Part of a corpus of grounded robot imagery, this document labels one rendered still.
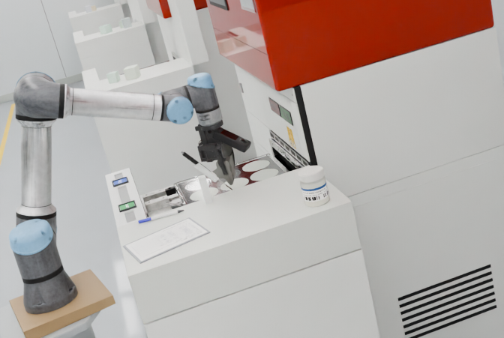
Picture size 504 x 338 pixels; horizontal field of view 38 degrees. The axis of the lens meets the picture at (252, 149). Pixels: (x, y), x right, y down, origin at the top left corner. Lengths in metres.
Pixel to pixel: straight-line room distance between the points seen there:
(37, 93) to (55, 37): 8.23
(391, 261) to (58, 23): 8.18
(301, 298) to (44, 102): 0.88
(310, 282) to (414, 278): 0.64
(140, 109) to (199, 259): 0.45
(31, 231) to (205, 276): 0.51
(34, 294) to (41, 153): 0.40
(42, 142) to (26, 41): 8.12
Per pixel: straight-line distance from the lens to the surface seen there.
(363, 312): 2.14
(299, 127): 2.27
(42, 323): 2.09
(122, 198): 2.46
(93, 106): 2.02
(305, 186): 1.97
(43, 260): 2.10
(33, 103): 2.03
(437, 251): 2.59
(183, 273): 1.92
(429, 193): 2.49
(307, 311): 2.07
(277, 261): 1.97
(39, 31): 10.24
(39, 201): 2.21
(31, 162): 2.18
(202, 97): 2.18
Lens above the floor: 1.78
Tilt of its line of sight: 19 degrees down
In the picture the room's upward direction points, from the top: 14 degrees counter-clockwise
